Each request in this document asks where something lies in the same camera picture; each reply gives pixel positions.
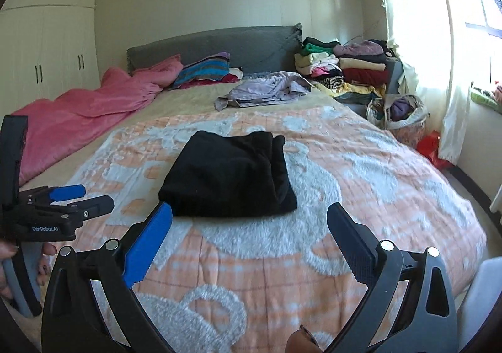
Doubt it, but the magenta cloth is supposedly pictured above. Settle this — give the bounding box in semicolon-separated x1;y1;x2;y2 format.
184;72;241;90

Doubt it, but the grey chair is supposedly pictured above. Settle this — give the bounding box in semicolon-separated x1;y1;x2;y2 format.
384;57;404;97

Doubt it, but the white wardrobe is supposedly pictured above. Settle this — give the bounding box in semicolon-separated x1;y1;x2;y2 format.
0;0;100;118

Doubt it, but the grey padded headboard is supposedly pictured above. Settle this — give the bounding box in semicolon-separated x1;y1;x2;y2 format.
126;23;303;77

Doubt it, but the person's left hand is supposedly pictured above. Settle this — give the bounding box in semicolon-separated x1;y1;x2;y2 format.
0;241;59;299

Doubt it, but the striped folded blanket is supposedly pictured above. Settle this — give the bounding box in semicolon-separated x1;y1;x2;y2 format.
173;52;231;89

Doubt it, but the green floral cloth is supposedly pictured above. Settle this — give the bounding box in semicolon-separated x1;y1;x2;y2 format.
468;80;502;114

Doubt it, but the person's right hand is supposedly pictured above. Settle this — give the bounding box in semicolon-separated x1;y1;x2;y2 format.
285;324;320;353

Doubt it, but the orange white tufted blanket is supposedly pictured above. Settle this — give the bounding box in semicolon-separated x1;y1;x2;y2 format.
19;104;487;353

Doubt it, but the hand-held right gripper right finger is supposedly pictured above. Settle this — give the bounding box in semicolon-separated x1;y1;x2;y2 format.
326;202;459;353

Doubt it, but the pink quilt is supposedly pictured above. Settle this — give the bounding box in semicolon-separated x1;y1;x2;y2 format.
12;54;185;186

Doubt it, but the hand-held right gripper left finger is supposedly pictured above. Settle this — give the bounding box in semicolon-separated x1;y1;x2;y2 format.
41;201;174;353

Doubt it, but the white curtain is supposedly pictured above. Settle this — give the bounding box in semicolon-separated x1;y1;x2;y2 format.
371;0;471;161

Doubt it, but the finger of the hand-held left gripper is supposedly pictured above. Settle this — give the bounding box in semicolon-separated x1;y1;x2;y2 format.
18;184;86;206
39;195;115;226

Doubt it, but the pile of folded clothes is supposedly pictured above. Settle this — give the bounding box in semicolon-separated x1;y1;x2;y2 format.
294;36;401;103

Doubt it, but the lilac garment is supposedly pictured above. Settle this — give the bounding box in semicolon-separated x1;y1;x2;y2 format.
215;71;312;110

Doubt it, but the beige bed sheet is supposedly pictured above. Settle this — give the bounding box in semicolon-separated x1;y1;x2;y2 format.
157;80;367;130

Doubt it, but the red bag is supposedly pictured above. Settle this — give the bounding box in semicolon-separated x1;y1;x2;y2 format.
416;130;451;169

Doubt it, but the window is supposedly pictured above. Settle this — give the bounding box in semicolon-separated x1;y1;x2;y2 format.
429;0;502;103

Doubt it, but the black sweater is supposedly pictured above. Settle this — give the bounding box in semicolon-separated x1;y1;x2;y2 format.
158;130;299;218

